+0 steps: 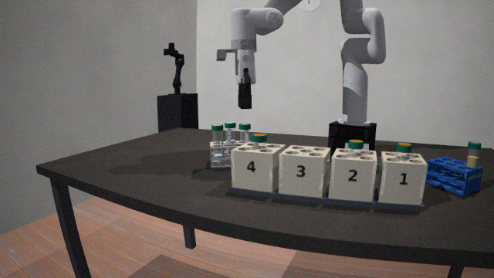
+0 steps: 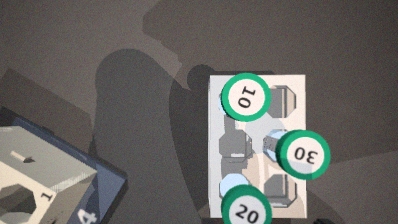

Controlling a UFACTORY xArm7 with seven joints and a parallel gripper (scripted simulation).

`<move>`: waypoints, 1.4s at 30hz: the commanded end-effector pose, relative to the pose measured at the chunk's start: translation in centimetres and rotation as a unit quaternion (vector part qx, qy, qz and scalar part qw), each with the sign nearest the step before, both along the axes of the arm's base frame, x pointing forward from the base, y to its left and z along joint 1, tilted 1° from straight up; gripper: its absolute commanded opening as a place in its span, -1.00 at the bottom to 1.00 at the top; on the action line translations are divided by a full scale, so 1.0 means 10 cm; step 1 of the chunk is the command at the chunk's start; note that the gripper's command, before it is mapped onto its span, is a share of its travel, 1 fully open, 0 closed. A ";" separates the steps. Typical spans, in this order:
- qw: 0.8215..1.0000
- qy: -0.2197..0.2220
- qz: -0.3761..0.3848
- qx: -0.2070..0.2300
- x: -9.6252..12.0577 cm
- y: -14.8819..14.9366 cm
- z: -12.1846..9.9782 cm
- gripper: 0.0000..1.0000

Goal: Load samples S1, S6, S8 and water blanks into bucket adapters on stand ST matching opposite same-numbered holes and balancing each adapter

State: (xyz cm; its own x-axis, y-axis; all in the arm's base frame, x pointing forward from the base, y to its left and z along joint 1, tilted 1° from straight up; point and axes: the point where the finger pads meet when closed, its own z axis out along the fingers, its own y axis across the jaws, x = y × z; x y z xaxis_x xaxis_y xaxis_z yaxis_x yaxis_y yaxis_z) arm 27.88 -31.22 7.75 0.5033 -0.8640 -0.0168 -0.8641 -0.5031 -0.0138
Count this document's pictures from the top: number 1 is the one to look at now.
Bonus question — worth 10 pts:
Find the white bucket adapter with five holes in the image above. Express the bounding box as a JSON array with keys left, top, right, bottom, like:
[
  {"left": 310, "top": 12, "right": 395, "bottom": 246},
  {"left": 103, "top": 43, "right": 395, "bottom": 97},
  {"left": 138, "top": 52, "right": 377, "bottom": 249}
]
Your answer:
[
  {"left": 279, "top": 145, "right": 330, "bottom": 198},
  {"left": 328, "top": 148, "right": 377, "bottom": 202},
  {"left": 231, "top": 142, "right": 286, "bottom": 192},
  {"left": 377, "top": 151, "right": 428, "bottom": 205}
]

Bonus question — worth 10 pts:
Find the blue tube rack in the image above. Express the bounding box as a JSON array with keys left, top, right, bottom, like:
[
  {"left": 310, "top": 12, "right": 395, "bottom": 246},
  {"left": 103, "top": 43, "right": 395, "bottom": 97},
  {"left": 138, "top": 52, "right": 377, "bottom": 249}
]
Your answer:
[{"left": 426, "top": 157, "right": 483, "bottom": 196}]

